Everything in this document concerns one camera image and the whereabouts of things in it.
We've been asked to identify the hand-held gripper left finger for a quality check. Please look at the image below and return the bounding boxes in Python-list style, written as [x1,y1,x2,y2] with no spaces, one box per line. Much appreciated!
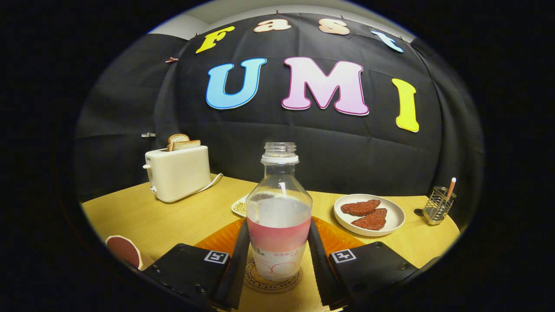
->
[143,219,251,310]

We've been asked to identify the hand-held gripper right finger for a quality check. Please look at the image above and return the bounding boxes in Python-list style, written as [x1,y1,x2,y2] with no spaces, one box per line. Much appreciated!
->
[306,218,419,310]

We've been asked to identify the round wooden coaster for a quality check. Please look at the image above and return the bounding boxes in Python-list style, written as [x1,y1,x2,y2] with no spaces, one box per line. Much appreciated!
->
[244,256,303,294]

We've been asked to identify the clear juice bottle pink label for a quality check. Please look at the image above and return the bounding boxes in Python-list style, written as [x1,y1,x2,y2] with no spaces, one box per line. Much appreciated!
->
[245,142,313,281]

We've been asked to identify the beige cup wooden handle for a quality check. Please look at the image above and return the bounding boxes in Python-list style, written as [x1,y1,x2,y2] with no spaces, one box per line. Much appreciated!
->
[105,235,144,270]

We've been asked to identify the white divided dish with beans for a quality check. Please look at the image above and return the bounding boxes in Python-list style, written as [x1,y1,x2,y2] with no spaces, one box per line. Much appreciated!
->
[231,194,261,218]

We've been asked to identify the wooden table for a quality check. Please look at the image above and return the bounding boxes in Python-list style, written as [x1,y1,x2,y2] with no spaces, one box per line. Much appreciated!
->
[82,175,460,312]

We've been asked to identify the red meat patty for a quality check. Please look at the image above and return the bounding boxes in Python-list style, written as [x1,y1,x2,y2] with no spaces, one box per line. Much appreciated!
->
[341,199,381,216]
[351,208,388,231]

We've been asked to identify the white round plate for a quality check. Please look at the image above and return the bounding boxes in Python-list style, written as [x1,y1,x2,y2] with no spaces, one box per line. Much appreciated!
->
[333,194,406,237]

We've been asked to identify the cream toaster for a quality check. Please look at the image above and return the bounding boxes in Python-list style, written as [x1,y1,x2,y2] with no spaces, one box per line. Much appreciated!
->
[143,146,212,203]

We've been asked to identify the black backdrop cloth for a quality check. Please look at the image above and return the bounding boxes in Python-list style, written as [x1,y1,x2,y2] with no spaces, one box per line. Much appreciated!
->
[74,12,484,230]

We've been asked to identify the white toaster cable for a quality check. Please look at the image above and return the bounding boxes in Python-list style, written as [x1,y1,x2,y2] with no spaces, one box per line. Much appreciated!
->
[191,173,224,198]

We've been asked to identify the metal wire pen holder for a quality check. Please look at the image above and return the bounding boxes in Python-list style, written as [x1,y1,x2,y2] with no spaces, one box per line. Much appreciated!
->
[423,186,457,226]

